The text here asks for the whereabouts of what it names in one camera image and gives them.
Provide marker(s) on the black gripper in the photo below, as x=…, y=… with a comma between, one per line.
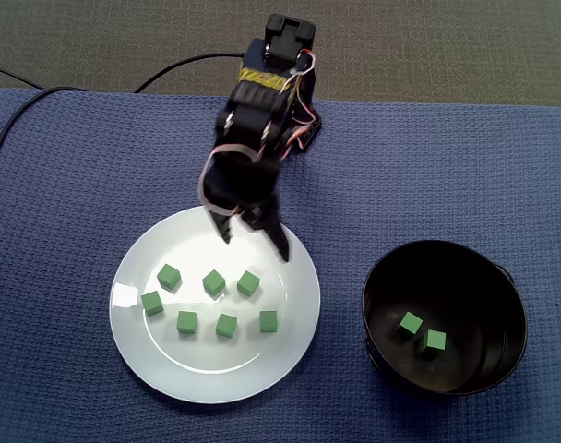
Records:
x=257, y=213

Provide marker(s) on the small green cube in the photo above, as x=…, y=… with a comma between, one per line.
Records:
x=214, y=282
x=435, y=341
x=410, y=323
x=248, y=282
x=169, y=277
x=268, y=321
x=187, y=322
x=151, y=303
x=226, y=325

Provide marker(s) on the black robot arm with stickers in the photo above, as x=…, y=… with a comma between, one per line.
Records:
x=262, y=115

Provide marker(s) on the white round plate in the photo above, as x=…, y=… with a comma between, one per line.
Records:
x=216, y=369

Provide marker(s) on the black lattice table clamp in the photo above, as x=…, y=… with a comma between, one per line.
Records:
x=310, y=134

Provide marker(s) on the blue woven table cloth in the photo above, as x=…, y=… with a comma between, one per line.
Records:
x=77, y=369

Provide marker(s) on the black round bowl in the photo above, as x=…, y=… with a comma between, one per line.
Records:
x=469, y=369

